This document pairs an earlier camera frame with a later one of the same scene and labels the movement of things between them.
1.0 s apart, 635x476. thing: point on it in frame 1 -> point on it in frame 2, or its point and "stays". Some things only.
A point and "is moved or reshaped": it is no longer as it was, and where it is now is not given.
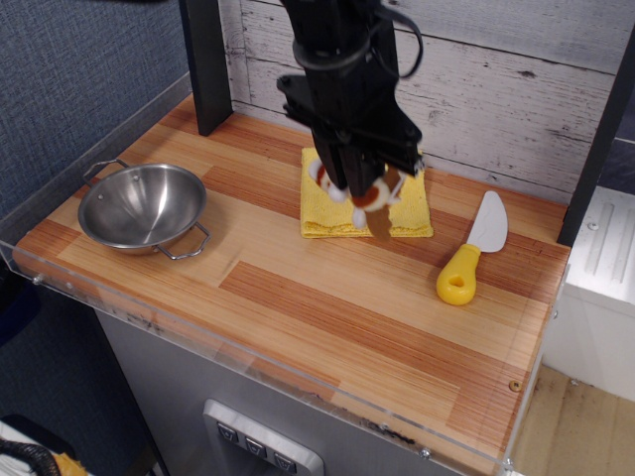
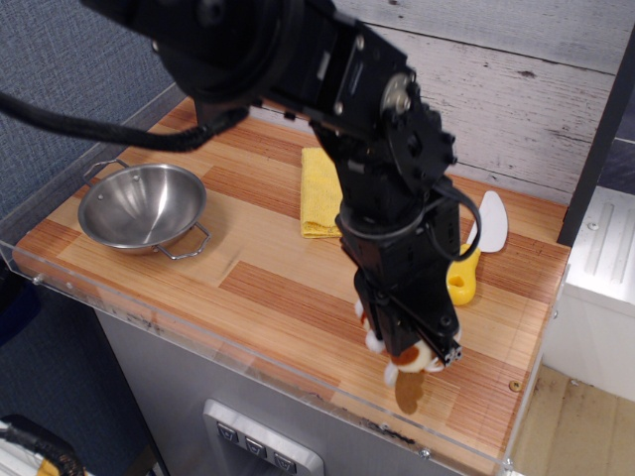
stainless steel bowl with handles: [144, 208] stays
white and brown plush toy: [370, 205] is moved or reshaped
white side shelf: [592, 341] stays
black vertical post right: [610, 124] stays
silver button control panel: [238, 444] stays
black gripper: [356, 103] -> [401, 252]
